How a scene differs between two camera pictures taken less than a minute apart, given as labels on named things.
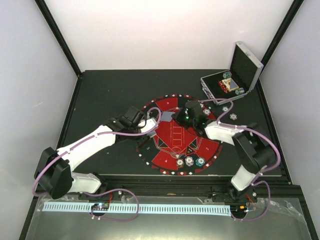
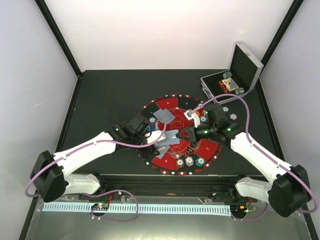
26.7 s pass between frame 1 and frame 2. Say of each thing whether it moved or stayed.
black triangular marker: stayed
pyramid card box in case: stayed
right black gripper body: moved
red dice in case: stayed
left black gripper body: moved
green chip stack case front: stayed
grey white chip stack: stayed
